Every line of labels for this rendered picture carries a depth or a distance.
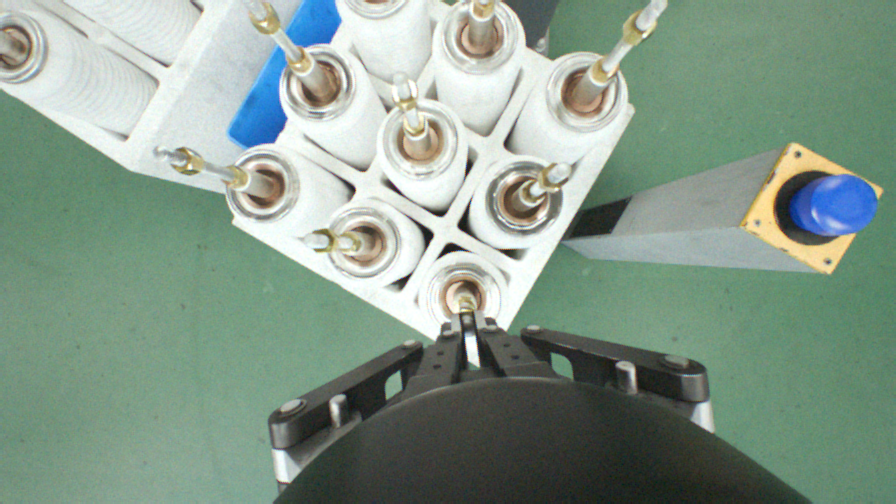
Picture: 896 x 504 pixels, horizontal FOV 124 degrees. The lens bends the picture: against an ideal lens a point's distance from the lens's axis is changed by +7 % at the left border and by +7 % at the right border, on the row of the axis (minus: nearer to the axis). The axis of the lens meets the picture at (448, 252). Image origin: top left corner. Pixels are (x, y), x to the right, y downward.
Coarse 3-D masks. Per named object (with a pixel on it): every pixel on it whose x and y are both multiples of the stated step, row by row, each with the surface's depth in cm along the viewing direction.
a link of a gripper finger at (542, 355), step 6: (486, 318) 15; (492, 318) 15; (486, 324) 14; (492, 324) 14; (480, 342) 11; (480, 348) 12; (528, 348) 10; (534, 348) 10; (534, 354) 10; (540, 354) 10; (546, 354) 10; (486, 360) 11; (540, 360) 10; (546, 360) 10; (486, 366) 11
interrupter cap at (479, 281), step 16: (448, 272) 24; (464, 272) 24; (480, 272) 24; (432, 288) 24; (448, 288) 24; (480, 288) 24; (496, 288) 24; (432, 304) 24; (448, 304) 24; (480, 304) 24; (496, 304) 24; (448, 320) 24
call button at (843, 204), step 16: (832, 176) 16; (848, 176) 15; (800, 192) 17; (816, 192) 16; (832, 192) 15; (848, 192) 15; (864, 192) 15; (800, 208) 16; (816, 208) 16; (832, 208) 15; (848, 208) 15; (864, 208) 15; (800, 224) 17; (816, 224) 16; (832, 224) 15; (848, 224) 15; (864, 224) 15
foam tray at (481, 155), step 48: (432, 0) 31; (528, 48) 31; (384, 96) 31; (432, 96) 34; (528, 96) 31; (288, 144) 32; (480, 144) 31; (384, 192) 31; (576, 192) 31; (288, 240) 32; (432, 240) 31; (384, 288) 32; (528, 288) 31; (432, 336) 31
